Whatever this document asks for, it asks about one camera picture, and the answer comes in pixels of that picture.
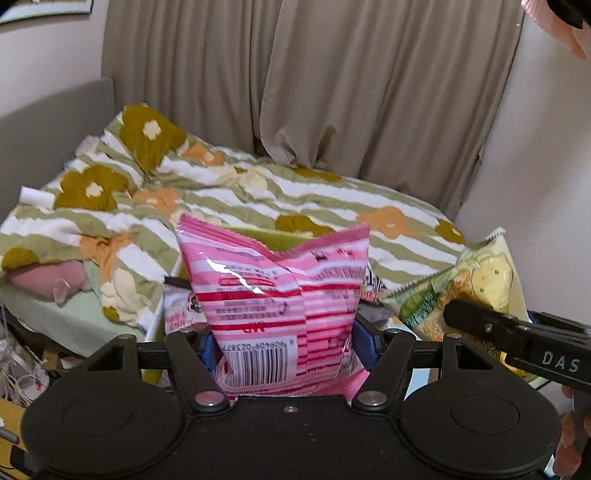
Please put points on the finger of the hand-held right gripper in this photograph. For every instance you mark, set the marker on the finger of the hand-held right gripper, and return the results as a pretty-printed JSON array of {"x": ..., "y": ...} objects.
[{"x": 485, "y": 323}]

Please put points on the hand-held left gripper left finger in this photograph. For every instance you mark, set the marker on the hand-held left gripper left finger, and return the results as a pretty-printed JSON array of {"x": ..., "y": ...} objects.
[{"x": 210, "y": 355}]

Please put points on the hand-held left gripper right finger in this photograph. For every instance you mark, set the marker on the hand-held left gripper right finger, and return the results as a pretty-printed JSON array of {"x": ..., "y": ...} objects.
[{"x": 364, "y": 344}]

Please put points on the yellow green snack packet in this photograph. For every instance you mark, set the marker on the yellow green snack packet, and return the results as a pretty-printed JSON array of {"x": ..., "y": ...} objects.
[{"x": 480, "y": 277}]

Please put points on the pink striped snack packet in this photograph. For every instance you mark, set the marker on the pink striped snack packet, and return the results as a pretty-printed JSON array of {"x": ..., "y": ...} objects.
[{"x": 277, "y": 295}]

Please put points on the person's right hand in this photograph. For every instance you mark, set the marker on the person's right hand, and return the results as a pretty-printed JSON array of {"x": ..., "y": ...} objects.
[{"x": 575, "y": 438}]

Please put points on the black and white snack packet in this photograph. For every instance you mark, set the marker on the black and white snack packet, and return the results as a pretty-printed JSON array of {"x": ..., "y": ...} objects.
[{"x": 184, "y": 304}]

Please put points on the black striped snack packet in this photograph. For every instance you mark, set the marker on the black striped snack packet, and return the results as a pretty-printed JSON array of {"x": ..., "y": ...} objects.
[{"x": 375, "y": 286}]

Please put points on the green bed sheet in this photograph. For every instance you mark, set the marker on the green bed sheet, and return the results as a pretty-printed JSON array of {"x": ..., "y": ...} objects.
[{"x": 92, "y": 318}]

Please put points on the floral striped blanket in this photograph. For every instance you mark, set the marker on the floral striped blanket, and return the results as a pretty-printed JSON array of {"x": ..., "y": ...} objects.
[{"x": 207, "y": 194}]

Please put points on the pink plush pillow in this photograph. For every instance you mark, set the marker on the pink plush pillow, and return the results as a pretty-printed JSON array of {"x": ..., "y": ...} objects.
[{"x": 51, "y": 279}]

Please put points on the white paper roll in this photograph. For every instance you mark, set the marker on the white paper roll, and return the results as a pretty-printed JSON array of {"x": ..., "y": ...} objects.
[{"x": 37, "y": 197}]

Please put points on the beige curtain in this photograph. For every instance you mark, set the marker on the beige curtain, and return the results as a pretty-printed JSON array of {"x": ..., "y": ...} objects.
[{"x": 323, "y": 83}]

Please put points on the grey bed headboard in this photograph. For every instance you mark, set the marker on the grey bed headboard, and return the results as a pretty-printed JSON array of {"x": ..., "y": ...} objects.
[{"x": 55, "y": 120}]

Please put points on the pink hanging object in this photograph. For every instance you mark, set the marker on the pink hanging object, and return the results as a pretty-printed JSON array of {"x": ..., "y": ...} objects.
[{"x": 561, "y": 25}]

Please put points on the framed wall picture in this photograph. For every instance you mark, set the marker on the framed wall picture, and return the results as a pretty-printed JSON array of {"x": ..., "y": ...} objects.
[{"x": 41, "y": 9}]

